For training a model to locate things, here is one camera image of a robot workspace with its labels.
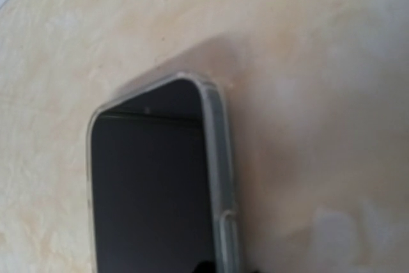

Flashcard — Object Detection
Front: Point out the clear camera-cutout phone case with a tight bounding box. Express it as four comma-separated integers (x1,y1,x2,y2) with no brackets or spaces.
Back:
86,72,243,272

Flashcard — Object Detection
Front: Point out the teal-edged smartphone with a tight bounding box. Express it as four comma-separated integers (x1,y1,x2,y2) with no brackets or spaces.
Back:
91,79,216,272

